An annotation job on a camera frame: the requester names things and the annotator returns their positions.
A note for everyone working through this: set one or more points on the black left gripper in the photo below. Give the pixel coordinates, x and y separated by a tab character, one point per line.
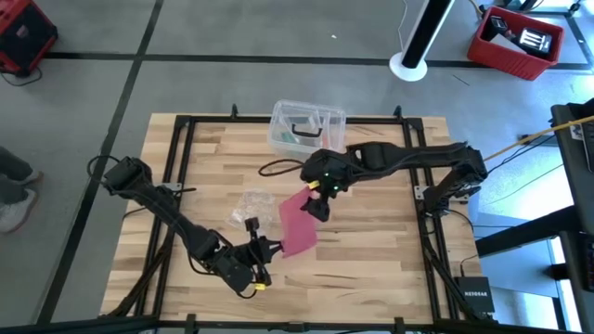
253	253

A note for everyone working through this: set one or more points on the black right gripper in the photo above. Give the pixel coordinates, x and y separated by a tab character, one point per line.
329	171

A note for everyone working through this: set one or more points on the pink elastic bandage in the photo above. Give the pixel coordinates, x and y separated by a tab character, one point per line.
299	227

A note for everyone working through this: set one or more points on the clear plastic bag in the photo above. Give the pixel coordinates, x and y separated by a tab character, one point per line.
253	209

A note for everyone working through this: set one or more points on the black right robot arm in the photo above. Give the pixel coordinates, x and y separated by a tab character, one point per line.
417	155

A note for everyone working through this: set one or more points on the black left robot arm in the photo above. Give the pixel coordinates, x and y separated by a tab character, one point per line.
162	204

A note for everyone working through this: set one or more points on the green bandage roll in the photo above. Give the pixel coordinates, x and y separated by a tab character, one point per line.
288	138

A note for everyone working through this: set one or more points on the clear plastic storage box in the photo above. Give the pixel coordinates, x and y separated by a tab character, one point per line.
283	116

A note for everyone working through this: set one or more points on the grey mounting plate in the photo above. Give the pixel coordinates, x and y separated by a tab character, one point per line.
172	186
420	192

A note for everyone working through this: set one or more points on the red plastic crate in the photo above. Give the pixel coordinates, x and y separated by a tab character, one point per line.
506	62

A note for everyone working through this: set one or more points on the black desk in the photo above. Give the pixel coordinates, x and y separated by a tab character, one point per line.
571	162

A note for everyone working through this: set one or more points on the small black device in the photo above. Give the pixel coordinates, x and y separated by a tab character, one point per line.
499	25

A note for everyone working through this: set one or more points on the person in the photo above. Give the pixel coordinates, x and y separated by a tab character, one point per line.
11	185

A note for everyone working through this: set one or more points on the black device with silver slots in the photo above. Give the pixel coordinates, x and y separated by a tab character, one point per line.
533	42

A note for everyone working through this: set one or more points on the red and black toolbox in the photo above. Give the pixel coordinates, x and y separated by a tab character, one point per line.
25	32

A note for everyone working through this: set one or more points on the black metal table frame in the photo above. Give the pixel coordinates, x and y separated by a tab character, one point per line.
218	119

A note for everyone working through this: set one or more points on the black Netgear network switch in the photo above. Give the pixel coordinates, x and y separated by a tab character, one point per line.
473	297

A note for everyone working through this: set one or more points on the black post with white base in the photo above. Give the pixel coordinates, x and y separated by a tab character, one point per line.
420	42

